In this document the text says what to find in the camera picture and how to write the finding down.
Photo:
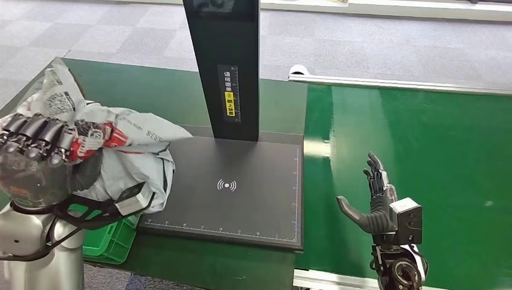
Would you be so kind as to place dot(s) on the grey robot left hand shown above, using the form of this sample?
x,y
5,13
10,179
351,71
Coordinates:
x,y
36,176

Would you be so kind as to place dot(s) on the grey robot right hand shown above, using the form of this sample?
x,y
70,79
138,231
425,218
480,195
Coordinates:
x,y
378,218

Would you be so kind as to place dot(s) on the white plastic mailer package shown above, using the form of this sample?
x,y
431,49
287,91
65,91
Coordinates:
x,y
132,164

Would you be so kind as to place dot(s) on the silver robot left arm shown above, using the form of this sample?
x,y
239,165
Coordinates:
x,y
28,248

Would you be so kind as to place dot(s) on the white conveyor end cap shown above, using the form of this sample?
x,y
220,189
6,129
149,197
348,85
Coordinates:
x,y
298,70

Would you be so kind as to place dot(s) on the green plastic crate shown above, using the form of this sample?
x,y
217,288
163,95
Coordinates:
x,y
108,244

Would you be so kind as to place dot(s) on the dark green table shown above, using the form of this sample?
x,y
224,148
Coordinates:
x,y
152,92

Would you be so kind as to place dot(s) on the black yellow column label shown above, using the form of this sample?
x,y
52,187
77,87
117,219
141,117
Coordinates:
x,y
229,94

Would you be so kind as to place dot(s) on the white background ledge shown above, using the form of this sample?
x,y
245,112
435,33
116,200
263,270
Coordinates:
x,y
380,9

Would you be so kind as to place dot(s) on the black scanner column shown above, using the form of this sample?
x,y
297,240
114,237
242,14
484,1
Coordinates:
x,y
224,40

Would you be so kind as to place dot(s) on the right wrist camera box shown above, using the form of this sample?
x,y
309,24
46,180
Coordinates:
x,y
408,220

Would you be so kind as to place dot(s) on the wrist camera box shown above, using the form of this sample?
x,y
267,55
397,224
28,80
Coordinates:
x,y
408,220
134,200

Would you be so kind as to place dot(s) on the short aluminium conveyor rail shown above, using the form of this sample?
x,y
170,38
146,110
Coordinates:
x,y
320,280

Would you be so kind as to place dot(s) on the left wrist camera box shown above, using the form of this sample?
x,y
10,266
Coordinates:
x,y
134,200

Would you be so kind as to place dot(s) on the black scanner base plate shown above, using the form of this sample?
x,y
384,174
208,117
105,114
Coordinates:
x,y
248,208

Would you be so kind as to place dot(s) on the long aluminium conveyor rail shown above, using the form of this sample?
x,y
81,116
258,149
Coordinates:
x,y
400,85

